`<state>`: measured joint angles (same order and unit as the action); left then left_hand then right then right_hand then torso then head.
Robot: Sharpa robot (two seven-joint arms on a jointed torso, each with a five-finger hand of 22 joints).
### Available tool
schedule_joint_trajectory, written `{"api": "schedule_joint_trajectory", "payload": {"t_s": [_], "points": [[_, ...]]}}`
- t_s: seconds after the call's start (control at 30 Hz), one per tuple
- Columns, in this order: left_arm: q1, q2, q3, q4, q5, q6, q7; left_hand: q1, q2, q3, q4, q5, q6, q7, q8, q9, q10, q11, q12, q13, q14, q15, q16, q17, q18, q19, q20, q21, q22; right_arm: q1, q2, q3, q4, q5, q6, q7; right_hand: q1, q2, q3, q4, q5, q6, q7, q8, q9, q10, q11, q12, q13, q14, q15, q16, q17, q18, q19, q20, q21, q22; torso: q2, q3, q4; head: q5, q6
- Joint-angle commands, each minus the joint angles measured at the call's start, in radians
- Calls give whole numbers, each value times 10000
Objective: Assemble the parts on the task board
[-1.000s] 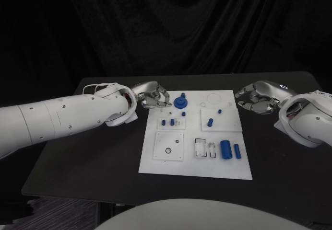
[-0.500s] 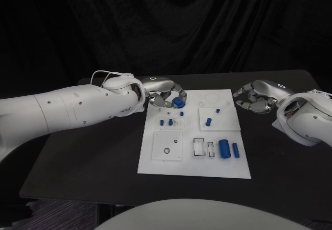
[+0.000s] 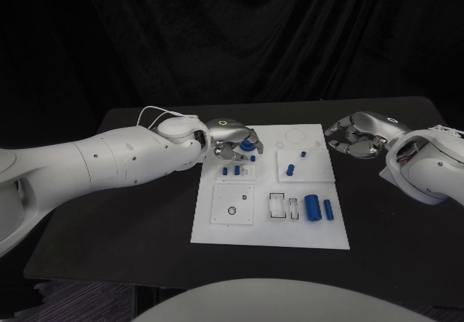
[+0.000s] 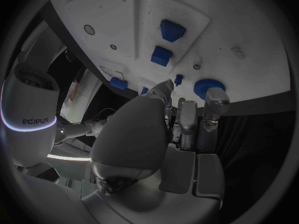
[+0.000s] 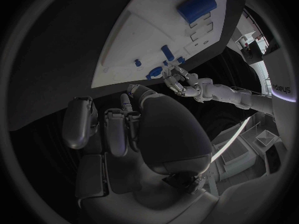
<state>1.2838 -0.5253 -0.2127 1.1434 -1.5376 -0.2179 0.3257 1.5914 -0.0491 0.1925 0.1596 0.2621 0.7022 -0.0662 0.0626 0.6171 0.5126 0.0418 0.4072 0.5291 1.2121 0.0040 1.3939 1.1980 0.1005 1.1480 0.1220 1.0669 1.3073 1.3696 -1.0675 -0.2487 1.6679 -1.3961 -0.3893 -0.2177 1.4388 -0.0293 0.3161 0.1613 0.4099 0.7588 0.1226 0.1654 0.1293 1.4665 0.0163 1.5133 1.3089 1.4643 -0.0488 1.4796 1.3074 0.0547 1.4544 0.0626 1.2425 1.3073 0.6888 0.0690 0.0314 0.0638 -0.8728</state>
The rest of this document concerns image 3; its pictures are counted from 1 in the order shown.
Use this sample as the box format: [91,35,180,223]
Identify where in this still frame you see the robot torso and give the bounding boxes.
[131,278,437,322]

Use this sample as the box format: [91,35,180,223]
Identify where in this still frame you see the thick long blue cylinder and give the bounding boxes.
[304,194,323,223]

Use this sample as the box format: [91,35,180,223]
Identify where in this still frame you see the white cable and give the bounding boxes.
[137,105,186,129]

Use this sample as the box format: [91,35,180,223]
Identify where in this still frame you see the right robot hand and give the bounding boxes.
[324,111,412,159]

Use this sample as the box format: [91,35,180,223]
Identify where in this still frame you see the white task board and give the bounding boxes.
[189,123,352,250]

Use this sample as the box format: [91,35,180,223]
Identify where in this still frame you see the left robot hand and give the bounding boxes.
[205,117,265,162]

